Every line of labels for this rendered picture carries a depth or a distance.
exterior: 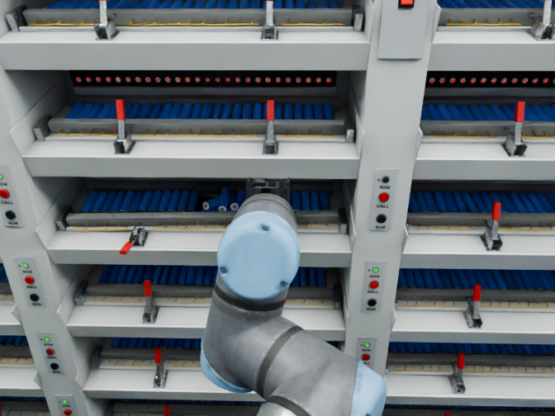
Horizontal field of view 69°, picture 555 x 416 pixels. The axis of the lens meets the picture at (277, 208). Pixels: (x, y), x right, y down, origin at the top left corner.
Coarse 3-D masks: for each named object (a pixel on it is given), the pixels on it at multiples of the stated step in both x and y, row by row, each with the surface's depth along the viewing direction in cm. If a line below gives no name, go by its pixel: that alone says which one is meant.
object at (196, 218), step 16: (80, 224) 84; (96, 224) 84; (112, 224) 84; (128, 224) 83; (144, 224) 84; (160, 224) 84; (176, 224) 84; (192, 224) 84; (208, 224) 84; (224, 224) 84
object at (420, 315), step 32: (416, 288) 91; (448, 288) 92; (480, 288) 85; (512, 288) 92; (544, 288) 92; (416, 320) 88; (448, 320) 88; (480, 320) 85; (512, 320) 87; (544, 320) 87
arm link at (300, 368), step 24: (288, 336) 45; (312, 336) 46; (264, 360) 44; (288, 360) 43; (312, 360) 42; (336, 360) 43; (264, 384) 44; (288, 384) 41; (312, 384) 40; (336, 384) 40; (360, 384) 40; (384, 384) 41; (264, 408) 40; (288, 408) 38; (312, 408) 38; (336, 408) 39; (360, 408) 38
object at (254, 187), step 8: (248, 184) 65; (256, 184) 66; (264, 184) 65; (272, 184) 65; (280, 184) 65; (288, 184) 65; (248, 192) 65; (256, 192) 59; (264, 192) 60; (272, 192) 59; (280, 192) 65; (288, 192) 65; (288, 200) 66
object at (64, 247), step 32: (64, 192) 86; (64, 224) 83; (320, 224) 84; (352, 224) 78; (64, 256) 81; (96, 256) 81; (128, 256) 81; (160, 256) 80; (192, 256) 80; (320, 256) 79
